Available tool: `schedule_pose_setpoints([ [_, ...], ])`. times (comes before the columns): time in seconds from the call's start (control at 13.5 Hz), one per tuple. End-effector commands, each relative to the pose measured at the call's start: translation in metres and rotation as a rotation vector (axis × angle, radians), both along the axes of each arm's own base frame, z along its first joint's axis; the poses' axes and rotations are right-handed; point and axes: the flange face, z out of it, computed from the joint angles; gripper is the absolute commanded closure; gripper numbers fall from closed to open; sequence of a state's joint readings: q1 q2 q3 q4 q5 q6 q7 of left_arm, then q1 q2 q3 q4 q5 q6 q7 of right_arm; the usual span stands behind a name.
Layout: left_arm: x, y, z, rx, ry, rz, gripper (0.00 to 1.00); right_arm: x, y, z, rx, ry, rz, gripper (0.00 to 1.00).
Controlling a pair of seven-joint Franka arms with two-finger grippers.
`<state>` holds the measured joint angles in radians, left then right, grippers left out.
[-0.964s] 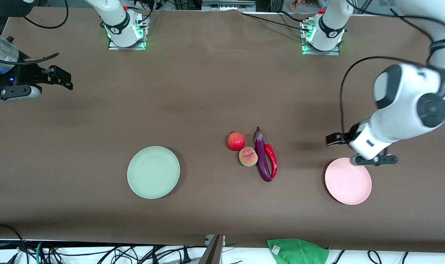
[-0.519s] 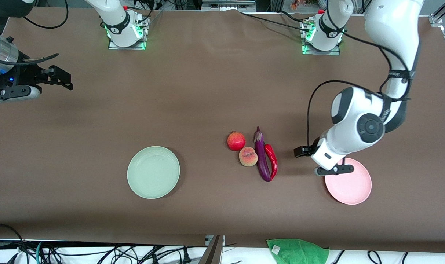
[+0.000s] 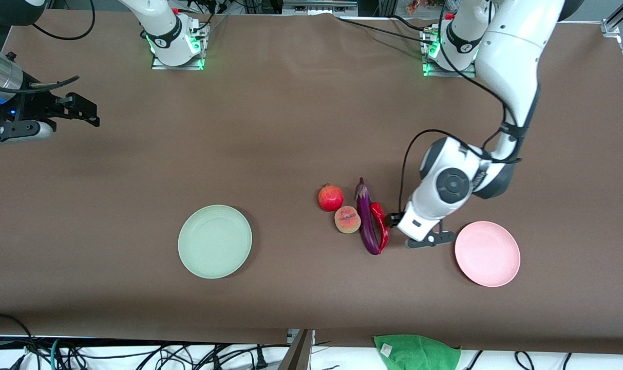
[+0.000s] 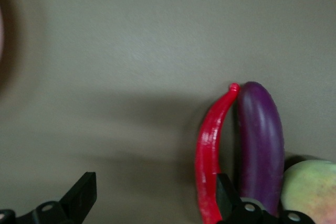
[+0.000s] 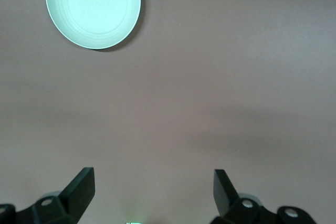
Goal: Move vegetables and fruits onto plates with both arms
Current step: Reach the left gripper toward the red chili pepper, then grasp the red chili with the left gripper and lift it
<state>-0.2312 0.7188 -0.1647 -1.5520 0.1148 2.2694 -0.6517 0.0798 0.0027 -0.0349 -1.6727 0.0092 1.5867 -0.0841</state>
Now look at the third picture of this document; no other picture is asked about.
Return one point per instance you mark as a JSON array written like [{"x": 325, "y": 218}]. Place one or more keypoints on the pale green plate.
[{"x": 214, "y": 241}]

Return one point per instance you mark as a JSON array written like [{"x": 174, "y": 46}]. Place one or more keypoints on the purple eggplant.
[{"x": 366, "y": 221}]

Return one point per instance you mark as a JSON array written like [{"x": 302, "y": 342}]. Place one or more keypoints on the aluminium frame profile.
[{"x": 611, "y": 25}]

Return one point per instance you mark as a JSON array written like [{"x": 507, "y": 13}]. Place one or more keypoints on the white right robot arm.
[{"x": 162, "y": 25}]

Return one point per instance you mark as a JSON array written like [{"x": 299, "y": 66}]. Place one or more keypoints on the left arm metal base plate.
[{"x": 445, "y": 73}]

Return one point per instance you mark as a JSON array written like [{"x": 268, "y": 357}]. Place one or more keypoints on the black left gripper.
[{"x": 393, "y": 220}]

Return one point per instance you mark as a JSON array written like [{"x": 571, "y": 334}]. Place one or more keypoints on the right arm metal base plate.
[{"x": 177, "y": 67}]

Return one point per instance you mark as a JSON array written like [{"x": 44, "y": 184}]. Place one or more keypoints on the grey metal post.
[{"x": 298, "y": 357}]

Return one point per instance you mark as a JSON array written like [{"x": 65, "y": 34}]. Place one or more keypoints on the orange pink peach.
[{"x": 347, "y": 220}]

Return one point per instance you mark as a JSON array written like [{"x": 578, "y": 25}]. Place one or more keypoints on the pink plate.
[{"x": 487, "y": 254}]

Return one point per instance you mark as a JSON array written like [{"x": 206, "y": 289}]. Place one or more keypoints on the green cloth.
[{"x": 416, "y": 353}]

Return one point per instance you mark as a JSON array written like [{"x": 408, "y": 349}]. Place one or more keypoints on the orange objects behind table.
[{"x": 413, "y": 6}]

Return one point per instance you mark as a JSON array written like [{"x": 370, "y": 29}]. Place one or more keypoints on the red chili pepper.
[{"x": 382, "y": 221}]

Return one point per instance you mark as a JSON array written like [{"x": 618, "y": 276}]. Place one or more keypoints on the grey metal frame bar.
[{"x": 319, "y": 7}]

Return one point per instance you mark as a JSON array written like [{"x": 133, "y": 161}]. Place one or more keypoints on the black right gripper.
[{"x": 40, "y": 104}]

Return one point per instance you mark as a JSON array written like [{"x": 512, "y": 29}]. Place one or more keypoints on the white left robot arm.
[{"x": 506, "y": 61}]

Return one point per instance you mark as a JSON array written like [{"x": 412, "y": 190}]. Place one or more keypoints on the red pomegranate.
[{"x": 331, "y": 199}]

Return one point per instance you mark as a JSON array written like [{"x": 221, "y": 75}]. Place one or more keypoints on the brown table cloth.
[{"x": 311, "y": 128}]

